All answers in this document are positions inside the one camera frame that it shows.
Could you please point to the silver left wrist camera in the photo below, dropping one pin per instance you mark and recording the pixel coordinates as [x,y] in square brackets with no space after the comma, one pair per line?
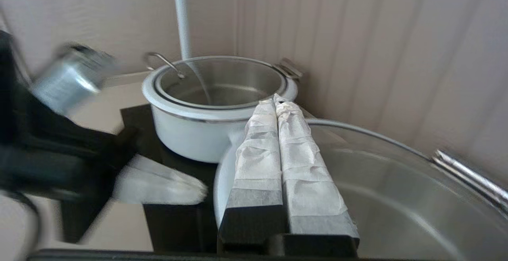
[69,80]

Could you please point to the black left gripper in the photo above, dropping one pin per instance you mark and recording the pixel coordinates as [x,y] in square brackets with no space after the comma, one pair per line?
[59,162]

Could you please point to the white steel-lined pot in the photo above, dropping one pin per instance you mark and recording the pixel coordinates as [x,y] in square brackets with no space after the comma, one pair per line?
[186,138]
[468,175]

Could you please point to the white round pole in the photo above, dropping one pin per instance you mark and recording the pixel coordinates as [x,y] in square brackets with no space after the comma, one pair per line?
[180,15]

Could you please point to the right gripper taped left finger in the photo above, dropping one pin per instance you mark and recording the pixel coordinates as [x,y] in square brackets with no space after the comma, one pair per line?
[258,162]

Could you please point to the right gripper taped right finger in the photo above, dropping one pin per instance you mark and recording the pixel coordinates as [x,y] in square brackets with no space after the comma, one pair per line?
[305,173]

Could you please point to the black glass induction cooktop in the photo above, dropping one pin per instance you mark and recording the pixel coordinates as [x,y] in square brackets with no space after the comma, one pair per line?
[174,229]

